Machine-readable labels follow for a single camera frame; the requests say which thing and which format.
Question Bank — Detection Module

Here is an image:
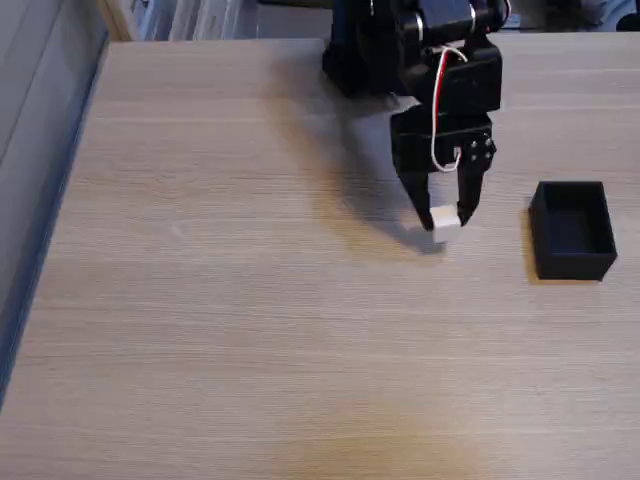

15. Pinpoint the white cube block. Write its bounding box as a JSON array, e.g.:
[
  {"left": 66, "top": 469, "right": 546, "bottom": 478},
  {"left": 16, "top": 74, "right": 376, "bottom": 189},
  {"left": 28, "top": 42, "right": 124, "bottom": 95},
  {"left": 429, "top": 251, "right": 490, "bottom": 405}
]
[{"left": 431, "top": 203, "right": 462, "bottom": 246}]

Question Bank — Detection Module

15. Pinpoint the black open box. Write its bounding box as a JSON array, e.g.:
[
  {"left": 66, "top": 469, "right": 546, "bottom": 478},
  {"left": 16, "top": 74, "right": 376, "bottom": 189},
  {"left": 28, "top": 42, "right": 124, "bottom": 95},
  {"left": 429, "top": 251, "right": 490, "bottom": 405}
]
[{"left": 528, "top": 180, "right": 619, "bottom": 283}]

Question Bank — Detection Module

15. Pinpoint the light wooden beam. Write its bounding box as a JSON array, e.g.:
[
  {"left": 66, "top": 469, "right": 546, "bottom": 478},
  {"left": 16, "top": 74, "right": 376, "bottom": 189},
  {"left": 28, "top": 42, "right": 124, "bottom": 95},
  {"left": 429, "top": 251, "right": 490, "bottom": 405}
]
[{"left": 97, "top": 0, "right": 137, "bottom": 43}]

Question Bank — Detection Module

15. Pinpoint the white and red cable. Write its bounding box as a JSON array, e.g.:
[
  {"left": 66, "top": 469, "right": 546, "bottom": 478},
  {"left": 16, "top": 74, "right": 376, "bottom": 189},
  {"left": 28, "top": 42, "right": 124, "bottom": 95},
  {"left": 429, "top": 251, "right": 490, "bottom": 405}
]
[{"left": 430, "top": 44, "right": 470, "bottom": 174}]

